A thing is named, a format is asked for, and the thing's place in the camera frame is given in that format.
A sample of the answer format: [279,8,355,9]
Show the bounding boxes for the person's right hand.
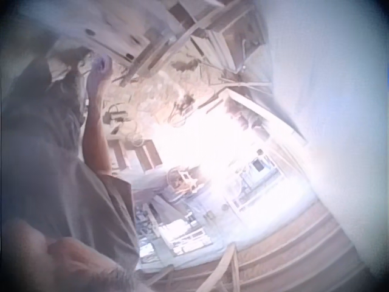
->
[86,54,114,89]

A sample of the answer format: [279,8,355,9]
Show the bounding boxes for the white workbench panel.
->
[59,0,173,65]

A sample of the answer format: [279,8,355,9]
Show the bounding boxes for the black power tool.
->
[103,102,129,127]

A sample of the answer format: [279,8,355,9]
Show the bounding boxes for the long wooden beam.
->
[128,4,254,80]

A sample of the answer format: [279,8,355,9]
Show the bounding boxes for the brown wooden blocks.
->
[111,138,162,172]

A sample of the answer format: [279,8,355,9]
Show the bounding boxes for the wooden shelf unit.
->
[168,0,270,85]

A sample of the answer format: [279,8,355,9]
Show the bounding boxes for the round wooden fixture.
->
[165,165,202,195]

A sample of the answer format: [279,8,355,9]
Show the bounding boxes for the cluttered tool table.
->
[133,194,219,268]

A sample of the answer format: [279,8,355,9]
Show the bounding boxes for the white metal rack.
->
[224,148,284,214]

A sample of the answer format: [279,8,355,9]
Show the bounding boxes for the large wooden frame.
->
[196,87,309,215]

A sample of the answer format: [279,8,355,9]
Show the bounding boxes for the wooden ladder frame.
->
[202,242,242,292]

